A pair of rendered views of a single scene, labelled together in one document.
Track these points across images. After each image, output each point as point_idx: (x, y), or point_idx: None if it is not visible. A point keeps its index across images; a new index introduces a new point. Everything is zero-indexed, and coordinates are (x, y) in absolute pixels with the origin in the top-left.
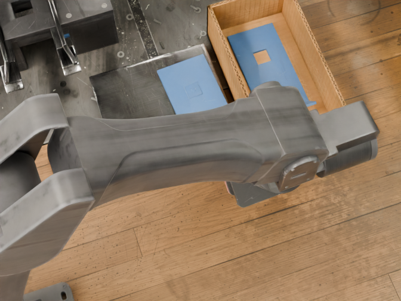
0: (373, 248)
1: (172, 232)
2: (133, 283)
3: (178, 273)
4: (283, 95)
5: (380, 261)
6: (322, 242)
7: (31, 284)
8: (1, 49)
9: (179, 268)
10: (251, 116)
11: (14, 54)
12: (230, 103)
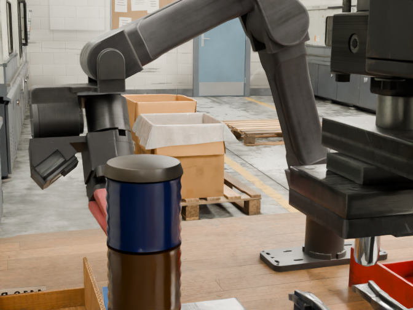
0: (10, 278)
1: (187, 288)
2: (221, 270)
3: (183, 273)
4: (104, 38)
5: (9, 274)
6: (53, 281)
7: (306, 272)
8: (393, 298)
9: (182, 275)
10: (130, 24)
11: (377, 305)
12: (142, 24)
